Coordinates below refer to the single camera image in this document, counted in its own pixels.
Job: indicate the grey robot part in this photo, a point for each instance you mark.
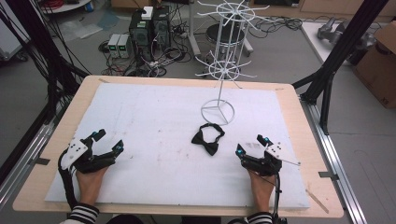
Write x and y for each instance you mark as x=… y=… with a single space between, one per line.
x=333 y=31

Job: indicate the white foam mat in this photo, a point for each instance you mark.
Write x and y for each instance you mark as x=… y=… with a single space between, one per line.
x=149 y=140

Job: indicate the grey bench power supply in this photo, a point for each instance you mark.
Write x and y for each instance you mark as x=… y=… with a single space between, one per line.
x=113 y=45
x=124 y=46

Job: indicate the black computer tower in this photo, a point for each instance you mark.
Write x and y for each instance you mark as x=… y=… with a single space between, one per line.
x=149 y=34

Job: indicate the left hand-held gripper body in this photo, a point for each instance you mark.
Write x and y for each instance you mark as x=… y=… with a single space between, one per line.
x=93 y=161

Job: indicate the person's right striped sleeve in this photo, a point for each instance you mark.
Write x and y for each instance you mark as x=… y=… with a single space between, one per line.
x=258 y=218

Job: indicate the black round stool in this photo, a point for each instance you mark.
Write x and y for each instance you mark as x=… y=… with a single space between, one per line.
x=225 y=32

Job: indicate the black bow tie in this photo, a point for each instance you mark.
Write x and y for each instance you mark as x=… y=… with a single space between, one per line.
x=209 y=146

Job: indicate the person's left striped sleeve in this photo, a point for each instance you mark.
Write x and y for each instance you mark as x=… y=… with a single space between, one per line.
x=82 y=214

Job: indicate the aluminium rail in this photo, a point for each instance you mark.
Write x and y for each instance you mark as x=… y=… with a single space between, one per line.
x=339 y=165
x=21 y=158

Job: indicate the person's striped sleeve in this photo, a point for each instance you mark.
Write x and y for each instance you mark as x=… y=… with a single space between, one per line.
x=82 y=214
x=258 y=218

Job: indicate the small white box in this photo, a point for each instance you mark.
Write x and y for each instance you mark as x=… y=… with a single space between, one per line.
x=147 y=13

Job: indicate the black tape strip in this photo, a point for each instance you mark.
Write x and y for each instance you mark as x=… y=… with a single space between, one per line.
x=328 y=175
x=42 y=161

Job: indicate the person's left hand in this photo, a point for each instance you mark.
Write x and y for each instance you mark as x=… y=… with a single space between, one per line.
x=90 y=186

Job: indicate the black metal frame post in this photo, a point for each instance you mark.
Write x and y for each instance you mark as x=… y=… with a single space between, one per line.
x=342 y=49
x=34 y=37

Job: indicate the brown cardboard box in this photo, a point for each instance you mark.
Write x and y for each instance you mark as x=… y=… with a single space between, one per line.
x=378 y=71

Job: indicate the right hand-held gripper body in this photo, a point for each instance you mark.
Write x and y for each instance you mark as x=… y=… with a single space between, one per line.
x=263 y=165

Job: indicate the person's right hand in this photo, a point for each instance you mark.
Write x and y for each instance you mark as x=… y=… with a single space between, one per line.
x=262 y=191

